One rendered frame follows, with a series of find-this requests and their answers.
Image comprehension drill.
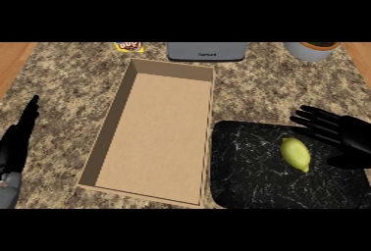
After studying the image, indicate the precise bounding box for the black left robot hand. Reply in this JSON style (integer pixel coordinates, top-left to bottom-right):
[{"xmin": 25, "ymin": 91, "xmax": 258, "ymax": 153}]
[{"xmin": 0, "ymin": 94, "xmax": 39, "ymax": 175}]

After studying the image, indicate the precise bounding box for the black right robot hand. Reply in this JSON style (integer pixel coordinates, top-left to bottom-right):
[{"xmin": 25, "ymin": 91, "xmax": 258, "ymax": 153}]
[{"xmin": 288, "ymin": 104, "xmax": 371, "ymax": 170}]

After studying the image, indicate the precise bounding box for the yellow-green lemon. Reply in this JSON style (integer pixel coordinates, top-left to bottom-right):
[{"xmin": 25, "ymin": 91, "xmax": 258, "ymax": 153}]
[{"xmin": 279, "ymin": 137, "xmax": 311, "ymax": 174}]

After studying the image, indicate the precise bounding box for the black marble tray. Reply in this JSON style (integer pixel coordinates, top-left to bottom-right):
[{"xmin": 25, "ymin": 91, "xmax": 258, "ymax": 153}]
[{"xmin": 209, "ymin": 120, "xmax": 371, "ymax": 210}]

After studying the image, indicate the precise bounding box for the open cardboard box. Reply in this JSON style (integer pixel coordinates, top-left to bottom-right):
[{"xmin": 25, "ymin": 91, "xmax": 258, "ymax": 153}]
[{"xmin": 76, "ymin": 58, "xmax": 215, "ymax": 210}]

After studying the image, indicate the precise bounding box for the grey plant pot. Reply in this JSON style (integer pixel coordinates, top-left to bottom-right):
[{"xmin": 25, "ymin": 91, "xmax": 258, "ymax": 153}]
[{"xmin": 282, "ymin": 42, "xmax": 341, "ymax": 63}]

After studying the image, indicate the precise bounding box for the yellow printed packet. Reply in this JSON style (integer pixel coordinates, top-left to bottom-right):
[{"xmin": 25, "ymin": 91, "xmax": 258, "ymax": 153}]
[{"xmin": 112, "ymin": 42, "xmax": 146, "ymax": 54}]

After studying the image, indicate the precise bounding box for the grey flat appliance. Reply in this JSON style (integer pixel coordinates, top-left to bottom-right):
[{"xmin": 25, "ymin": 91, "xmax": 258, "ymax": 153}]
[{"xmin": 165, "ymin": 42, "xmax": 251, "ymax": 63}]

